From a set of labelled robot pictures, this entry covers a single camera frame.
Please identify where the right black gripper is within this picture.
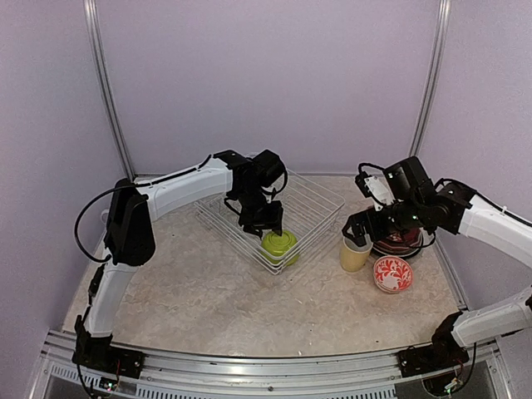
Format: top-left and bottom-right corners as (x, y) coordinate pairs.
(343, 197), (426, 246)

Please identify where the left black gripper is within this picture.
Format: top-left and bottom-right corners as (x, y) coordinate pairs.
(236, 186), (285, 237)

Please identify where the lime green bowl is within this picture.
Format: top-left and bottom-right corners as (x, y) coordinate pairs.
(261, 229), (300, 267)

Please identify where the yellow mug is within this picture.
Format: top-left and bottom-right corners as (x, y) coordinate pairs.
(340, 238), (372, 273)

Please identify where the black striped rim plate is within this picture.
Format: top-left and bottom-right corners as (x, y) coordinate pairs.
(372, 247), (422, 260)

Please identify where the dark brown plate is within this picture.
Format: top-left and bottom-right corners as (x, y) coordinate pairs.
(373, 229), (424, 253)

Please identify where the white bowl red pattern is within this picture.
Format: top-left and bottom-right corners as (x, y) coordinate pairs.
(373, 255), (413, 294)

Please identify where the white floral mug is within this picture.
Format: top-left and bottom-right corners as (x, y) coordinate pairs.
(101, 209), (109, 224)

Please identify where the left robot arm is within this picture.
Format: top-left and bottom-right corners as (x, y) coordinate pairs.
(75, 150), (288, 370)

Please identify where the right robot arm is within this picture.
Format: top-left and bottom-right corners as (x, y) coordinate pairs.
(342, 172), (531, 369)

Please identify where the white wire dish rack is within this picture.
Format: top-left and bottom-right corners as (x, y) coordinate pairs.
(195, 170), (345, 275)

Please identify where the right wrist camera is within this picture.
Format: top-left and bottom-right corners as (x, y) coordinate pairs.
(353, 155), (431, 207)

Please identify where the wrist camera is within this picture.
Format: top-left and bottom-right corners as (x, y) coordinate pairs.
(353, 155), (431, 207)
(252, 150), (286, 188)

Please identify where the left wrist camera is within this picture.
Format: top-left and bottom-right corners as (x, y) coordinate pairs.
(252, 150), (286, 188)

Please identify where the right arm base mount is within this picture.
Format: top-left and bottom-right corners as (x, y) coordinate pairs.
(397, 344), (470, 377)

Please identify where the front aluminium rail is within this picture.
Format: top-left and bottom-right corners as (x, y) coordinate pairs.
(22, 330), (516, 398)

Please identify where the right aluminium frame post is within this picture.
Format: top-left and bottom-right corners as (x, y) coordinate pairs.
(408, 0), (452, 156)

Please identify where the aluminium frame post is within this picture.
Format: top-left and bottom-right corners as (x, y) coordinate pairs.
(408, 0), (452, 156)
(82, 0), (135, 180)

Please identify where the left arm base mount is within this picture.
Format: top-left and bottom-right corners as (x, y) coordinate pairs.
(72, 346), (145, 379)

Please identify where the left aluminium frame post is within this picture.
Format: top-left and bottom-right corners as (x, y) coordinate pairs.
(82, 0), (135, 180)

